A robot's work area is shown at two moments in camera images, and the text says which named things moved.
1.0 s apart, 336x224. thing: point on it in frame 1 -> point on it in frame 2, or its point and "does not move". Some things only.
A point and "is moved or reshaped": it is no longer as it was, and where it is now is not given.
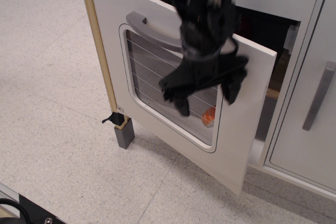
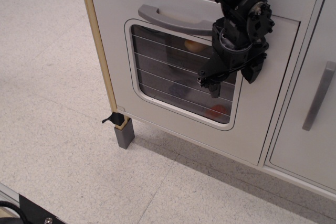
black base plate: [37, 214] does not move
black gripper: [189, 75] -> [229, 58]
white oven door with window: [217, 137] is moved or reshaped
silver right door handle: [328, 75] does not move
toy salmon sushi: [208, 118] -> [216, 110]
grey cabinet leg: [124, 137] does not move
